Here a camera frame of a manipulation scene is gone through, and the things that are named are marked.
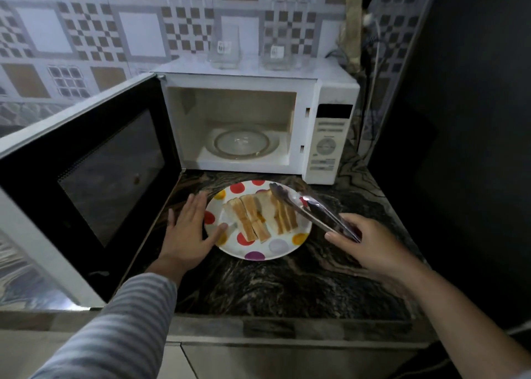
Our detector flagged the person's right hand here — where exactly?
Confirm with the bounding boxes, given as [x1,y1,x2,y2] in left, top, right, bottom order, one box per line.
[324,213,416,282]

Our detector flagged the person's left hand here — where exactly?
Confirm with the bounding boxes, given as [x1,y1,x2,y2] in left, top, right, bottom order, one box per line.
[158,191,229,276]

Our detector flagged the metal kitchen tongs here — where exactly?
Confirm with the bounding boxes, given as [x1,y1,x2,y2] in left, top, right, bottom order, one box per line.
[269,182,362,243]

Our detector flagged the person's left forearm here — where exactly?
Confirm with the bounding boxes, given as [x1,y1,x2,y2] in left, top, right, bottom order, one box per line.
[30,259,188,379]

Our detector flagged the person's right forearm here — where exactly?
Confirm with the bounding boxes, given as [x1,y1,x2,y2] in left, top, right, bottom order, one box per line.
[390,258,531,379]

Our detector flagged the toasted bread slice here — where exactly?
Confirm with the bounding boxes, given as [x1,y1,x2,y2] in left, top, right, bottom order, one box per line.
[270,196,292,235]
[240,194,272,243]
[255,194,278,226]
[283,202,299,230]
[223,197,258,243]

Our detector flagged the white polka dot plate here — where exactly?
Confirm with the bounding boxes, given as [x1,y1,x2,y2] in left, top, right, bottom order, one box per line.
[203,180,313,261]

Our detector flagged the white microwave door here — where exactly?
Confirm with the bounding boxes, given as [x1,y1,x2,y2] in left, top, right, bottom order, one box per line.
[0,72,183,309]

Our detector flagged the glass microwave turntable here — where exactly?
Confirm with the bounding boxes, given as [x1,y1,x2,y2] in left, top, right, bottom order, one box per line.
[206,126,280,160]

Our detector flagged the grey cabinet door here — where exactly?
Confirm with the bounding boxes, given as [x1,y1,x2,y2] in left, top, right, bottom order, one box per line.
[182,341,430,379]

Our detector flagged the white microwave oven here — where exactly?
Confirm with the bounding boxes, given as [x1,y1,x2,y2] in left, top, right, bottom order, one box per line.
[153,56,361,186]

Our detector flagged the clear glass container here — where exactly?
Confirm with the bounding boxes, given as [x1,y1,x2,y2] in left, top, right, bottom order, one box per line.
[207,24,242,69]
[261,26,295,71]

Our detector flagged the black power cable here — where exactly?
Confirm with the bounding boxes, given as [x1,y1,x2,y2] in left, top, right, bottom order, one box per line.
[326,34,392,78]

